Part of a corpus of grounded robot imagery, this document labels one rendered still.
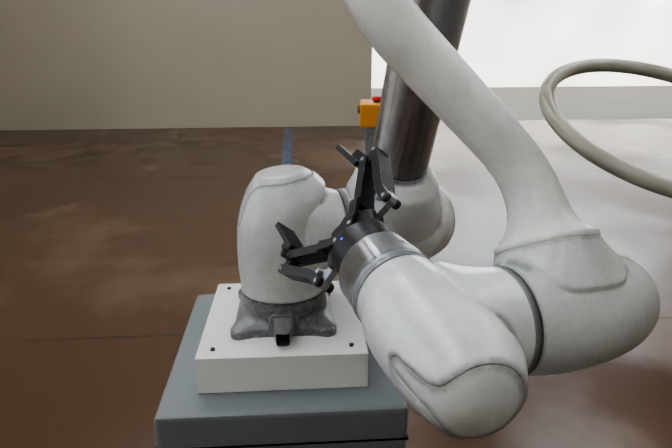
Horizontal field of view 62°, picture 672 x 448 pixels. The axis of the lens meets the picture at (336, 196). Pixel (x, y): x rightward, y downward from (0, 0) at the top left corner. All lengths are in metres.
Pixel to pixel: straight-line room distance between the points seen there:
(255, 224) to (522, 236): 0.50
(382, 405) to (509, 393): 0.52
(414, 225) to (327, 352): 0.26
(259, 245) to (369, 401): 0.31
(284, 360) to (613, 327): 0.55
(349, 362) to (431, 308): 0.51
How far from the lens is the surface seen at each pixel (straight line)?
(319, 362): 0.95
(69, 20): 7.24
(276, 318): 0.98
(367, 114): 1.95
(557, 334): 0.52
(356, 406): 0.95
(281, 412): 0.94
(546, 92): 1.20
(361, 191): 0.66
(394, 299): 0.48
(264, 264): 0.95
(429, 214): 0.97
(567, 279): 0.53
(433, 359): 0.44
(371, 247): 0.55
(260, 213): 0.93
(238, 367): 0.96
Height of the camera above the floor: 1.40
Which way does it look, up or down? 19 degrees down
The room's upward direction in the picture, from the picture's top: straight up
